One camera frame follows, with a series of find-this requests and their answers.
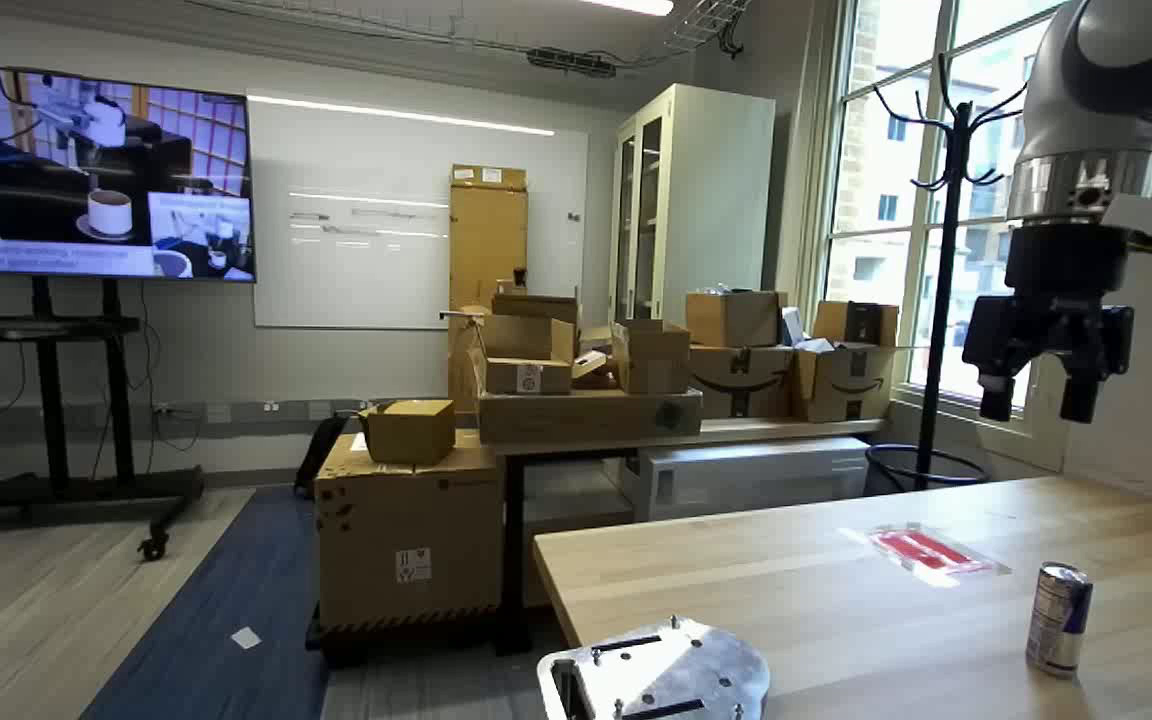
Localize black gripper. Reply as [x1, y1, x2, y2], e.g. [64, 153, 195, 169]
[960, 219, 1142, 427]

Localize red bull can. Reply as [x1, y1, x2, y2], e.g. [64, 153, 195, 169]
[1026, 561, 1097, 686]

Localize silver metal platform plate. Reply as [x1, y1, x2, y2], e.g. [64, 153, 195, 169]
[533, 614, 775, 720]

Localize black coat rack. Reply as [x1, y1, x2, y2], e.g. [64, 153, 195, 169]
[862, 51, 1039, 495]

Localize red and white table label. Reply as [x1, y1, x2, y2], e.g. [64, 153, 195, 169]
[844, 522, 1011, 592]

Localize amazon smile cardboard box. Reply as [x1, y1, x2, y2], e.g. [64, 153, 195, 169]
[683, 340, 801, 423]
[791, 340, 900, 427]

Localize open cardboard box dark inside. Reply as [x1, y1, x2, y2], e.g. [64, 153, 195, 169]
[807, 296, 904, 357]

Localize large paned window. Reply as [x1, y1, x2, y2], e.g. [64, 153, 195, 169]
[820, 0, 1097, 420]

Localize plain square cardboard box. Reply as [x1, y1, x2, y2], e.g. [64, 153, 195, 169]
[682, 284, 791, 357]

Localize narrow upright cardboard box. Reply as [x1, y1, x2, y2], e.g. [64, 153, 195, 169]
[622, 317, 698, 399]

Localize white glass door cabinet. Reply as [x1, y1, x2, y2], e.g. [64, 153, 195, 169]
[606, 82, 779, 328]

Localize crumpled packing paper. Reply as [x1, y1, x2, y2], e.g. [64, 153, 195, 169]
[568, 344, 629, 395]

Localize long flat cardboard box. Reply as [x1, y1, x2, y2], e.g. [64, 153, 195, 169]
[477, 383, 707, 452]

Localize small labelled cardboard box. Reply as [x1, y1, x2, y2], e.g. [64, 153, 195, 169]
[480, 353, 577, 399]

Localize open flap cardboard box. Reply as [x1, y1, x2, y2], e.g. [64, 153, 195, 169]
[480, 287, 585, 365]

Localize black legged side table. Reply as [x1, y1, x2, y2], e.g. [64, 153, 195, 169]
[484, 414, 885, 660]

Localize ceiling light panel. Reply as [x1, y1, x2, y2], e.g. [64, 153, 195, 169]
[585, 0, 676, 21]

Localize small closed cardboard box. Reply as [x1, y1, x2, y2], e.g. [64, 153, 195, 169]
[356, 395, 460, 473]

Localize large cardboard box with sticker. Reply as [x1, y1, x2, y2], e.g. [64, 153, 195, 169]
[311, 423, 509, 645]

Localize blue floor carpet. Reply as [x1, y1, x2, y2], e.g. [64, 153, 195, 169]
[75, 484, 333, 720]

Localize black rolling television stand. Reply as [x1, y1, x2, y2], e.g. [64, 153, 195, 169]
[0, 278, 210, 566]

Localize white wall whiteboard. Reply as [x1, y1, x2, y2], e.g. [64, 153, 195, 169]
[243, 93, 595, 334]

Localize large wall television screen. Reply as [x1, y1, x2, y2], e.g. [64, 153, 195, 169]
[0, 56, 261, 287]

